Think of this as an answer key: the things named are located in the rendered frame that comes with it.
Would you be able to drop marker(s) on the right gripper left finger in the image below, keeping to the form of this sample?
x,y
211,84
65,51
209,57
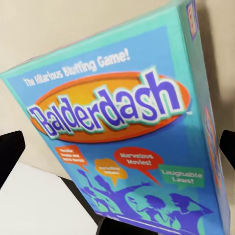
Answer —
x,y
12,146

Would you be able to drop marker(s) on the board game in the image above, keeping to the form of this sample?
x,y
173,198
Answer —
x,y
127,112

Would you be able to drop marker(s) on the bed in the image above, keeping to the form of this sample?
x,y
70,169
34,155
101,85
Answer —
x,y
30,28

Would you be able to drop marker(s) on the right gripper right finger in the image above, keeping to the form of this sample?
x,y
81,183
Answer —
x,y
227,146

